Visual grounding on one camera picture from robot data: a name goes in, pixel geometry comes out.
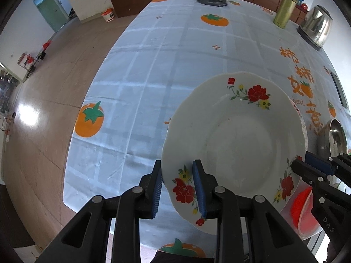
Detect white plate red flowers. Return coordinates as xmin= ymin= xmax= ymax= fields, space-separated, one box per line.
xmin=161 ymin=72 xmax=306 ymax=235

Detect red plastic stool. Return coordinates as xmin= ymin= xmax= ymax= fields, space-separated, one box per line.
xmin=280 ymin=180 xmax=322 ymax=240

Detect black smartphone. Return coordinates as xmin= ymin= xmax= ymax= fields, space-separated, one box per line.
xmin=330 ymin=72 xmax=348 ymax=109

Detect stainless steel electric kettle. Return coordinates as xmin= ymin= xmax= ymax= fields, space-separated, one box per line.
xmin=297 ymin=5 xmax=333 ymax=50

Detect persimmon print tablecloth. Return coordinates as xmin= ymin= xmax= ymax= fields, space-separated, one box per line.
xmin=62 ymin=0 xmax=351 ymax=258

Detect green gold tumbler bottle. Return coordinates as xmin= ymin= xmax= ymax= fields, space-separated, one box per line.
xmin=273 ymin=0 xmax=297 ymax=29

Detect red folding chair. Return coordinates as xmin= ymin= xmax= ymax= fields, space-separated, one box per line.
xmin=17 ymin=53 xmax=36 ymax=73

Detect white red plastic bucket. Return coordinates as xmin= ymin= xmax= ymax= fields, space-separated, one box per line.
xmin=101 ymin=8 xmax=115 ymax=22

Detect green door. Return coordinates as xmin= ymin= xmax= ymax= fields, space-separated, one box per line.
xmin=33 ymin=0 xmax=68 ymax=33

